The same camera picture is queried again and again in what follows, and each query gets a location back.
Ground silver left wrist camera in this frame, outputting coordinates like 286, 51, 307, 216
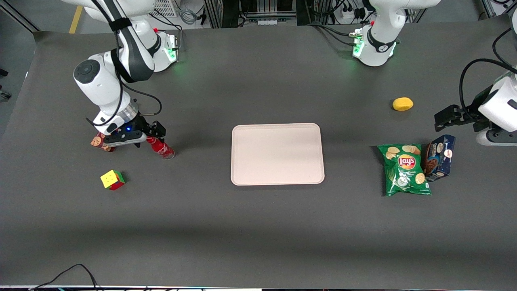
475, 129, 517, 146

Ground grey coiled cable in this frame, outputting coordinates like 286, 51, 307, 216
179, 0, 199, 25

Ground aluminium frame post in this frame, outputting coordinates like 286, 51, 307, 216
480, 0, 498, 19

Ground black left base cables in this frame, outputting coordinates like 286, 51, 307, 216
307, 21, 364, 46

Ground yellow lemon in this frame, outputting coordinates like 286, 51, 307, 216
392, 97, 414, 112

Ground beige plastic tray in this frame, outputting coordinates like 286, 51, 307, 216
231, 123, 325, 186

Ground colourful puzzle cube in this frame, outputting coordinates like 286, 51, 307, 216
100, 170, 126, 191

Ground red coke bottle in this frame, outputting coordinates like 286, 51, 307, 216
146, 137, 175, 160

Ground dark grey table mat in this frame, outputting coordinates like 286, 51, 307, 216
0, 18, 517, 288

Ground black cable at table edge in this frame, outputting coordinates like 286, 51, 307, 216
28, 264, 101, 291

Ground black right base cable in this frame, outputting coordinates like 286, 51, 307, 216
153, 15, 183, 51

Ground yellow floor tape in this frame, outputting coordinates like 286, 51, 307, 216
69, 0, 84, 34

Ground red cookie box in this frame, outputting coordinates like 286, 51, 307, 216
90, 131, 116, 152

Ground black equipment rack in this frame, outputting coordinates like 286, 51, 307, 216
204, 0, 309, 28

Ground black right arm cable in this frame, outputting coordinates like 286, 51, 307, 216
86, 0, 163, 128

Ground green Lays chips bag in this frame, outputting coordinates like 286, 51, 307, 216
377, 144, 432, 197

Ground dark blue cookie box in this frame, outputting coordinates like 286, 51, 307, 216
423, 134, 456, 182

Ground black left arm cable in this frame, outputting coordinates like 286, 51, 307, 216
460, 27, 517, 118

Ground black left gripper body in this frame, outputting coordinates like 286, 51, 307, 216
460, 106, 487, 132

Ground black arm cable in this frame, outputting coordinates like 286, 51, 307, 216
460, 27, 517, 118
86, 0, 163, 128

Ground white vented box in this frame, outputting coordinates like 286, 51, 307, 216
153, 0, 179, 17

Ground dark metal floor bar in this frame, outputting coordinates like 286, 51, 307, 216
0, 3, 41, 33

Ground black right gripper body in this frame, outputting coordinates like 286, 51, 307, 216
134, 116, 157, 137

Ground white power strip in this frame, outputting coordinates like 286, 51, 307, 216
338, 7, 366, 21

